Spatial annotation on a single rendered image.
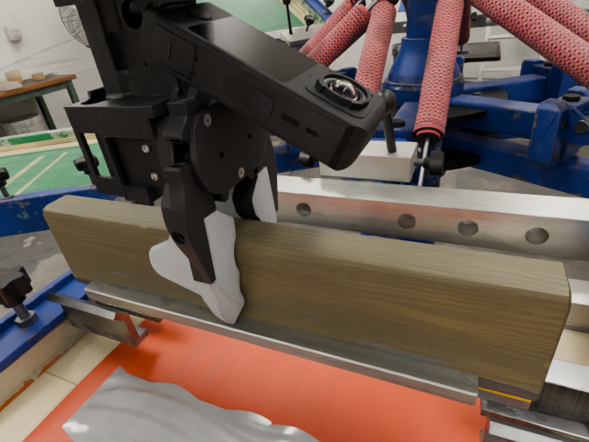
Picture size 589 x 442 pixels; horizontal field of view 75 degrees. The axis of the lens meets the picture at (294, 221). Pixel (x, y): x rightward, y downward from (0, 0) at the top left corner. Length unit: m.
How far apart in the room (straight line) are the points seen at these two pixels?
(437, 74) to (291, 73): 0.56
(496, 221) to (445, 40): 0.40
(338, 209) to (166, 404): 0.29
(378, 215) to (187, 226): 0.33
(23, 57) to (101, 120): 4.45
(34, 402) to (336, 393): 0.29
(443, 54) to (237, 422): 0.64
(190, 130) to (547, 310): 0.18
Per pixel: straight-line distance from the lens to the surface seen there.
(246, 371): 0.41
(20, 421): 0.48
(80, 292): 0.51
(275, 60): 0.20
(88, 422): 0.43
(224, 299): 0.24
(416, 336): 0.23
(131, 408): 0.42
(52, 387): 0.49
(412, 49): 1.01
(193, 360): 0.43
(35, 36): 4.78
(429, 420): 0.37
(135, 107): 0.21
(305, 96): 0.17
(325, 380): 0.39
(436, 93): 0.71
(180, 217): 0.20
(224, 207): 0.28
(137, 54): 0.23
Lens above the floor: 1.27
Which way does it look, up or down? 30 degrees down
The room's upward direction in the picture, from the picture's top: 7 degrees counter-clockwise
